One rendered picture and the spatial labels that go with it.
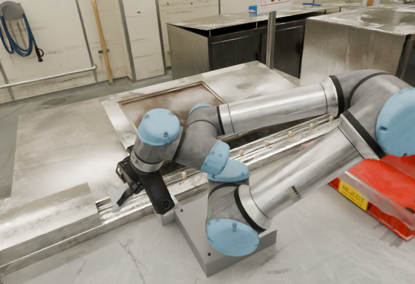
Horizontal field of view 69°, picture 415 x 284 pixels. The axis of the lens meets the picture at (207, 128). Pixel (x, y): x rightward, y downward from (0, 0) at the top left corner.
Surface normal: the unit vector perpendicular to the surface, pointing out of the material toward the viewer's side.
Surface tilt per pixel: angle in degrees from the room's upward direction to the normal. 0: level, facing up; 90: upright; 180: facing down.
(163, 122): 33
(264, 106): 46
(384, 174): 0
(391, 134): 84
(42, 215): 0
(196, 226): 1
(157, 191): 62
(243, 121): 85
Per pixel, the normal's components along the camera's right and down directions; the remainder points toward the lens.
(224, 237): -0.10, 0.56
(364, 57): -0.87, 0.29
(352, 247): -0.05, -0.87
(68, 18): 0.50, 0.40
